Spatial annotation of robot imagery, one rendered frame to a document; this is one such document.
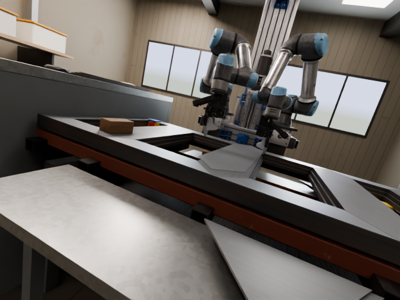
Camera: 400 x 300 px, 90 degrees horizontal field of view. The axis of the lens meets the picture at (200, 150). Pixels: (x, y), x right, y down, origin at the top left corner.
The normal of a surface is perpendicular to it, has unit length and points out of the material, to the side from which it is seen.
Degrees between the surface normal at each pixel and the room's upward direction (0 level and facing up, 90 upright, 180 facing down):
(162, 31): 90
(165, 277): 0
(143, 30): 90
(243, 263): 0
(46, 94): 90
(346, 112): 90
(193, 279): 0
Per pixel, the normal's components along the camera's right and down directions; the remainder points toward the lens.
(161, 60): -0.27, 0.15
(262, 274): 0.22, -0.95
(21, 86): 0.90, 0.29
